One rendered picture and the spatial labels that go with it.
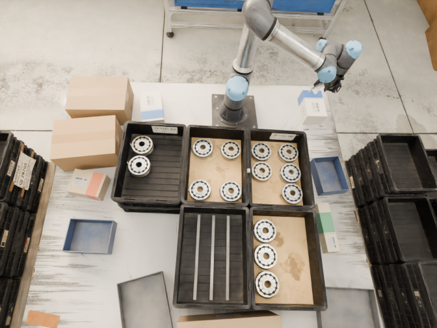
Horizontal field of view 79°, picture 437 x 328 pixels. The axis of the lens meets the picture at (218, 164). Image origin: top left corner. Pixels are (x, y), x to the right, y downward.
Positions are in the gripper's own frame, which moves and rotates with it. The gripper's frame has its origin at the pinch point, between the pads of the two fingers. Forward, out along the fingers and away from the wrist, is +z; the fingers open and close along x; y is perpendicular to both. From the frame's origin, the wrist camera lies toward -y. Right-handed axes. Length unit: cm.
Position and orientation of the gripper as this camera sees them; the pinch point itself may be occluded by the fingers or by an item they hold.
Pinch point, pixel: (320, 92)
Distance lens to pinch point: 167.7
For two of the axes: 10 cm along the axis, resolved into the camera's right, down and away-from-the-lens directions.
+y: 0.3, 9.2, -3.9
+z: -0.8, 3.9, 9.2
